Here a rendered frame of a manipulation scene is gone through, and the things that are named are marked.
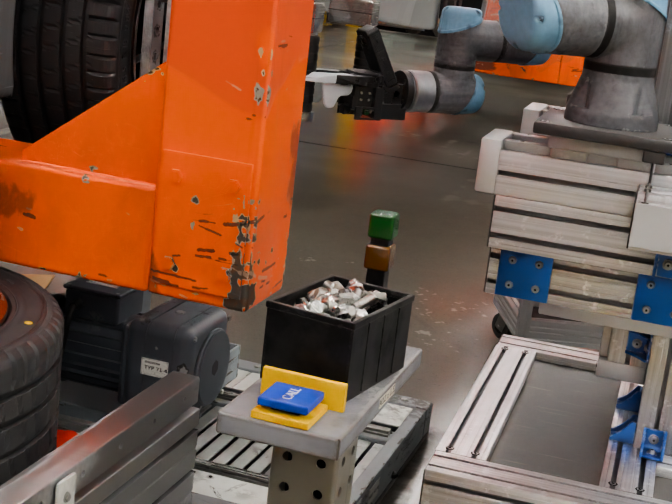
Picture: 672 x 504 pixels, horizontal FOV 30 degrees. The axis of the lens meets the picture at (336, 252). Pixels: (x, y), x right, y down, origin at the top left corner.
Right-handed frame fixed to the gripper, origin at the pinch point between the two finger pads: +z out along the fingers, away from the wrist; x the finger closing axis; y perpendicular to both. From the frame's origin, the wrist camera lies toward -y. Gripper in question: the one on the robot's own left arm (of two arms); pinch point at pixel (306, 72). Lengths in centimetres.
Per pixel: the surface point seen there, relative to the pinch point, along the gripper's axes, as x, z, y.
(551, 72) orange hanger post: 276, -259, 27
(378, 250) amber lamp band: -32.6, 0.2, 22.6
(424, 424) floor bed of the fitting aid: 23, -49, 79
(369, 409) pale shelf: -57, 13, 38
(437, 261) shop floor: 165, -139, 84
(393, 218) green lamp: -33.6, -1.1, 17.2
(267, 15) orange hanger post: -35.4, 24.0, -11.9
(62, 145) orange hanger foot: -11.7, 44.8, 11.6
